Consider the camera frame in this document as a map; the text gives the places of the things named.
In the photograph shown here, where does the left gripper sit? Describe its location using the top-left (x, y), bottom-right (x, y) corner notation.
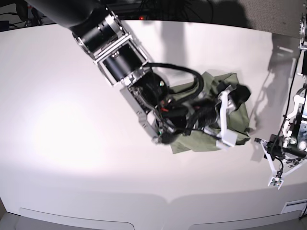
top-left (254, 135), bottom-right (307, 177)

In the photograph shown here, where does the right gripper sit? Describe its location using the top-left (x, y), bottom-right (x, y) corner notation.
top-left (158, 84), bottom-right (251, 144)

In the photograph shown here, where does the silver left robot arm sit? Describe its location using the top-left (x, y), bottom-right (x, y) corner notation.
top-left (254, 82), bottom-right (307, 187)

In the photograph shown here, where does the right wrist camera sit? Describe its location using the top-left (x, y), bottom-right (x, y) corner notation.
top-left (216, 129), bottom-right (237, 150)

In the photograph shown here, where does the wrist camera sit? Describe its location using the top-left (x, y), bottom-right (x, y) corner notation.
top-left (216, 129), bottom-right (237, 150)
top-left (268, 177), bottom-right (284, 190)

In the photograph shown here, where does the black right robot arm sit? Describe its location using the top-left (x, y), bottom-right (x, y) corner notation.
top-left (30, 0), bottom-right (250, 148)

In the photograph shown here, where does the black power strip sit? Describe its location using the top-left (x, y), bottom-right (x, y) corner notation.
top-left (118, 14), bottom-right (153, 21)

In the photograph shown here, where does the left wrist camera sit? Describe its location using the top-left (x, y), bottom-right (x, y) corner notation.
top-left (268, 177), bottom-right (284, 190)

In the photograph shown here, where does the green T-shirt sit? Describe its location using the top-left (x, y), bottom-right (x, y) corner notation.
top-left (167, 70), bottom-right (251, 155)

